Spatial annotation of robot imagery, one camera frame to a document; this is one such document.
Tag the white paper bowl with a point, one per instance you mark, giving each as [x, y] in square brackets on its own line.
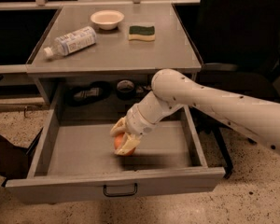
[107, 19]

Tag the open grey top drawer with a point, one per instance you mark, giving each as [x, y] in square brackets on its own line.
[74, 160]

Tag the green yellow sponge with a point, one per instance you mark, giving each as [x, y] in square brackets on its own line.
[142, 33]

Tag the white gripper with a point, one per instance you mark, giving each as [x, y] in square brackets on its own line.
[137, 121]

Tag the orange fruit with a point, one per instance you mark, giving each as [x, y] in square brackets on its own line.
[121, 142]

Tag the crumpled white wrapper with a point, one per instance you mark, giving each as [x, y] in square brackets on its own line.
[143, 88]

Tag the black drawer handle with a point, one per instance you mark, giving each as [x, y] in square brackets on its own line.
[120, 191]

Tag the black office chair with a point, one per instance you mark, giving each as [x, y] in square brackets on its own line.
[239, 43]

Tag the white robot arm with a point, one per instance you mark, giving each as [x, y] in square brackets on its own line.
[254, 118]

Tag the clear plastic water bottle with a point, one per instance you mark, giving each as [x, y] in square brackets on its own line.
[67, 44]

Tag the black tape roll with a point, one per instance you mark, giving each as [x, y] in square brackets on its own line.
[125, 89]

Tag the dark brown object at left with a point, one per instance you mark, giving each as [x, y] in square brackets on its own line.
[15, 161]

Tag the grey metal cabinet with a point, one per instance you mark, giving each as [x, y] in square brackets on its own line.
[112, 58]

